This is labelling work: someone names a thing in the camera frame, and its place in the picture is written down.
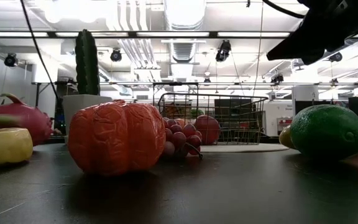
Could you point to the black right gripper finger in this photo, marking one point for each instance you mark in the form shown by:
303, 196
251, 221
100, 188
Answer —
297, 43

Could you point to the green lime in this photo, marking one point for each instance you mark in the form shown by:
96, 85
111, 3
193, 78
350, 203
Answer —
328, 132

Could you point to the yellow banana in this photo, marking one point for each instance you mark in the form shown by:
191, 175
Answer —
285, 138
5, 146

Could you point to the red apple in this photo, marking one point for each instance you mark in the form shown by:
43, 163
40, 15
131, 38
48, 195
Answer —
207, 129

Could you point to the orange toy fruit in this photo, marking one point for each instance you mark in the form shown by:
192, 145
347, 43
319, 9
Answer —
180, 121

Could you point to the purple red grape bunch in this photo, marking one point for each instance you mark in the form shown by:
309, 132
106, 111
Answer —
182, 140

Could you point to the orange toy pumpkin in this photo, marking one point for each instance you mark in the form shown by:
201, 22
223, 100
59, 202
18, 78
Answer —
113, 137

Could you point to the pink dragon fruit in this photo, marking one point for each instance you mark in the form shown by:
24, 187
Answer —
26, 121

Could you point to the black ceiling spotlight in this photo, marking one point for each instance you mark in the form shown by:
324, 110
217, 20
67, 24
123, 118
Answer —
277, 78
116, 55
335, 57
223, 51
10, 59

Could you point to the white round plate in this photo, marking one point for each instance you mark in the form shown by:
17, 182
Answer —
244, 148

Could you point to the black table mat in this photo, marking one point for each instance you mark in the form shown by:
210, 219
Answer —
228, 193

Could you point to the green cactus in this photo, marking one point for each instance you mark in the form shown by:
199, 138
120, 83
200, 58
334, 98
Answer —
87, 62

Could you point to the white plant pot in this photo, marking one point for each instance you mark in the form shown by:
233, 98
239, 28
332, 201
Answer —
79, 109

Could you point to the black ceiling light rail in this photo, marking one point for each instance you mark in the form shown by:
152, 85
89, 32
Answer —
213, 34

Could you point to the silver ceiling air duct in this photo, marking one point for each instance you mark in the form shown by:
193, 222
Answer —
183, 15

